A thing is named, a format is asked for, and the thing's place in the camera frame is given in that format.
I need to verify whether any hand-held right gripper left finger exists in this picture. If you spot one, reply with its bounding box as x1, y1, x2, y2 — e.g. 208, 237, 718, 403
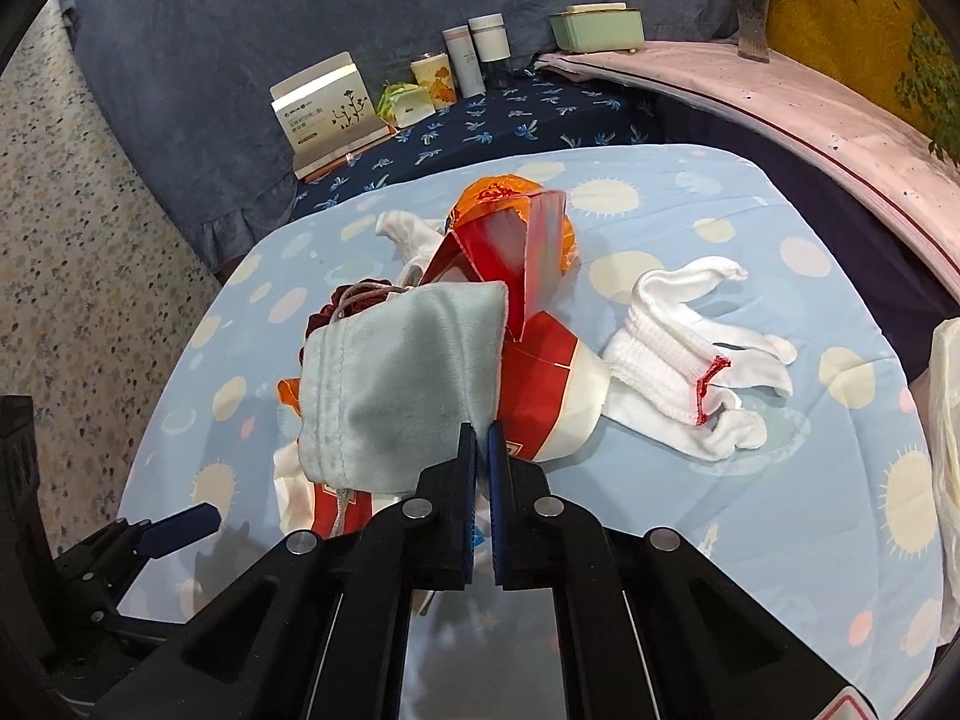
97, 424, 479, 720

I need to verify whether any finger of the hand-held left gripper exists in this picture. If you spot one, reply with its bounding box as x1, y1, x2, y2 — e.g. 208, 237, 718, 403
54, 502, 223, 602
94, 600, 226, 650

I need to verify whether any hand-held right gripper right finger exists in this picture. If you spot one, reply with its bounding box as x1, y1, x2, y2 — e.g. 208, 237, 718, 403
486, 421, 878, 720

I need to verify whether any grey velvet drawstring pouch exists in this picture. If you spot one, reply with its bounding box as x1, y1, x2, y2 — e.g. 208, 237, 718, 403
298, 281, 511, 485

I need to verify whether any dark red scrunchie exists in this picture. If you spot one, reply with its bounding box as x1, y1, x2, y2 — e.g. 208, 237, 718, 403
306, 279, 406, 338

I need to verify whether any white glove red stitched cuff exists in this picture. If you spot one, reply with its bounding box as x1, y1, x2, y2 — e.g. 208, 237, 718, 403
592, 255, 800, 462

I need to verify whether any white plastic bag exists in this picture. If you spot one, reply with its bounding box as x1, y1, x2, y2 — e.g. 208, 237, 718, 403
928, 319, 960, 646

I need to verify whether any plain white glove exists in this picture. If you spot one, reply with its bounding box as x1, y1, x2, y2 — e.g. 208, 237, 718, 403
375, 210, 451, 287

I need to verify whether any orange foil wrapper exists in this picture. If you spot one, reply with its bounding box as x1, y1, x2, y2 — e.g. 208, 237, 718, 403
450, 176, 582, 275

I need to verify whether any navy dragonfly-print cloth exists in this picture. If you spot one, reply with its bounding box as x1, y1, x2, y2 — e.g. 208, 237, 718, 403
289, 71, 653, 222

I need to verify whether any green and yellow packet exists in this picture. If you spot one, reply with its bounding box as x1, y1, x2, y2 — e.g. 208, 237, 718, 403
377, 81, 436, 128

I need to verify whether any white flower-print box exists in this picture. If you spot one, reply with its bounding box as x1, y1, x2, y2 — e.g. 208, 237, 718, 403
270, 52, 398, 181

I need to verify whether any yellow flower-print cup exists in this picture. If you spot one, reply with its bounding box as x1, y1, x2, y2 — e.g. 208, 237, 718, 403
410, 52, 460, 107

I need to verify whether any slim white bottle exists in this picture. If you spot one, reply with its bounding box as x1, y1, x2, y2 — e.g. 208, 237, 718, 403
441, 25, 485, 98

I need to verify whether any white capped bottle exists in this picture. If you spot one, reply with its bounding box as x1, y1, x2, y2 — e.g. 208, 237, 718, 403
469, 11, 515, 87

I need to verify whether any dark purple cloth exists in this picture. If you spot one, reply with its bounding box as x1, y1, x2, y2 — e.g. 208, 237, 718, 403
645, 94, 960, 391

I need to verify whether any green tissue box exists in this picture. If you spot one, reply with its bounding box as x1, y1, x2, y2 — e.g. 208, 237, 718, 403
549, 1, 646, 55

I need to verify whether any pink cloth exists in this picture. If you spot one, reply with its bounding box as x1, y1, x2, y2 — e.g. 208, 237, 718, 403
534, 41, 960, 278

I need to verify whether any blue-grey ruffled cloth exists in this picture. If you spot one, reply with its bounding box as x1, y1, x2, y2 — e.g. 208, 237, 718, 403
60, 0, 743, 271

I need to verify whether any yellow patterned cloth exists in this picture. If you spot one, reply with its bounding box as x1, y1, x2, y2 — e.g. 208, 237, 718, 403
765, 0, 946, 158

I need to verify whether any green leafy plant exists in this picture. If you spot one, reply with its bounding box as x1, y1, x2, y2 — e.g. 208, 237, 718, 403
840, 0, 960, 166

